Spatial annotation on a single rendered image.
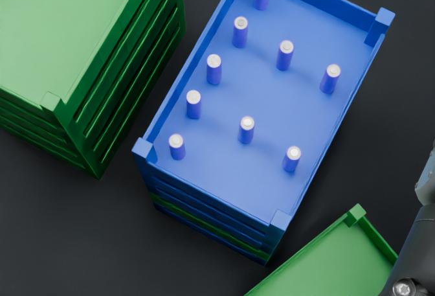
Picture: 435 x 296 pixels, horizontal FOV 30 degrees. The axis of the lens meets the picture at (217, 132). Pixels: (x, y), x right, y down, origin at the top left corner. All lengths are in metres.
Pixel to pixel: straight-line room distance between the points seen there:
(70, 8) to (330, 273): 0.58
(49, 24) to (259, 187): 0.35
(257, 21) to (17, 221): 0.54
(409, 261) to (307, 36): 0.74
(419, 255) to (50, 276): 1.04
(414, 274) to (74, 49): 0.79
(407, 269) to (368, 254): 0.99
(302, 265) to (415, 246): 0.97
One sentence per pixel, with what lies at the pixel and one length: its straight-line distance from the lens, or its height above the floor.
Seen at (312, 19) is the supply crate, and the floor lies 0.32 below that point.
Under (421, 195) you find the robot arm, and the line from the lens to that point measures 0.38.
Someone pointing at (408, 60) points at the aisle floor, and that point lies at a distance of 1.44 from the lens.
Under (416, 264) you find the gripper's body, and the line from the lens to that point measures 0.34.
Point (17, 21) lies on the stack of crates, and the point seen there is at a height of 0.32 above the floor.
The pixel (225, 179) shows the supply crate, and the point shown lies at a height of 0.32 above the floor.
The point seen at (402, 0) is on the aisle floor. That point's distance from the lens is 1.48.
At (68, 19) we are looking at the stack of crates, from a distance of 1.09.
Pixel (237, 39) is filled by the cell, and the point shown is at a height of 0.35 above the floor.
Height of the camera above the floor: 1.31
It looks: 75 degrees down
